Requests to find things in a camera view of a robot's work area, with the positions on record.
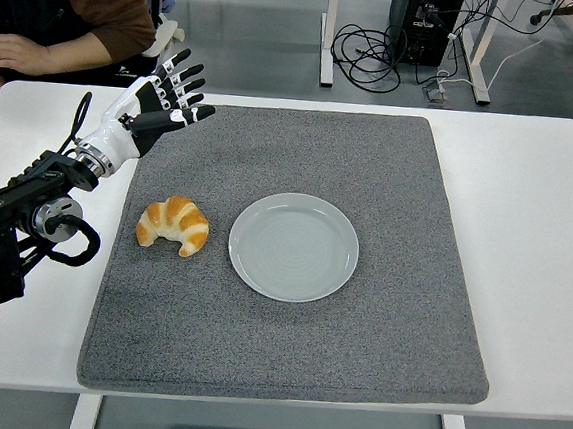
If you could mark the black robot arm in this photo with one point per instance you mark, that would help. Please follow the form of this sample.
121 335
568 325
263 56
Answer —
23 186

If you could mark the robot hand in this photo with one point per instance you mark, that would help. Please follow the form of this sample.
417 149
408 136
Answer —
115 134

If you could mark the grey floor socket box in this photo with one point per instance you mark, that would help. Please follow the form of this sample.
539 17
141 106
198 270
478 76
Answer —
436 96

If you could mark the person's left forearm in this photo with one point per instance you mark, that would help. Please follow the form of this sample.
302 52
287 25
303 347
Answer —
90 54

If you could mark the round grey plate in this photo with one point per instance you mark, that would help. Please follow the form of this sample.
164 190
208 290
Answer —
293 247

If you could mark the white desk leg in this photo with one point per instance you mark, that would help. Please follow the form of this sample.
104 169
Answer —
327 52
480 88

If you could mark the white chair armrest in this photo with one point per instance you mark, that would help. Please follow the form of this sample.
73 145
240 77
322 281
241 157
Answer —
162 35

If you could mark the golden croissant bread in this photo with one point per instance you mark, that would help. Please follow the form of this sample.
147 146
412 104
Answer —
181 218

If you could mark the grey fabric mat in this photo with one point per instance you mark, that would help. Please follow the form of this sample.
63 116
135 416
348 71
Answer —
305 346

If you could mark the black computer tower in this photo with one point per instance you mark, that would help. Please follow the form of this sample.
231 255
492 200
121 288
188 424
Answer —
422 40

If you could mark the person's left hand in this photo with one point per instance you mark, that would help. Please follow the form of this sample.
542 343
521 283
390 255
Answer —
14 52

